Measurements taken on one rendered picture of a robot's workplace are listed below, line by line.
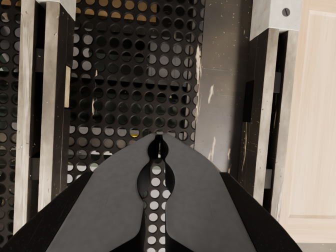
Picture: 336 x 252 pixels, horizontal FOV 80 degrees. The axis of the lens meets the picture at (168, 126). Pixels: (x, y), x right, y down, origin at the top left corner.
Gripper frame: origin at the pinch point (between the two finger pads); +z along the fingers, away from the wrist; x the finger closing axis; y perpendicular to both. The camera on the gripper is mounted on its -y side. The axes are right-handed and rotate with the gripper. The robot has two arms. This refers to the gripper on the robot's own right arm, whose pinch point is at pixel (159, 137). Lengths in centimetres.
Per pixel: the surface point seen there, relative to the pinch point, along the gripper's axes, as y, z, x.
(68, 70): 2.6, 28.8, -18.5
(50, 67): 0.9, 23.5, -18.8
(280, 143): 14.2, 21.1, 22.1
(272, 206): 25.2, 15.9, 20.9
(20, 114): 7.8, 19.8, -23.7
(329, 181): 26, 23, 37
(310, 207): 31.0, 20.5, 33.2
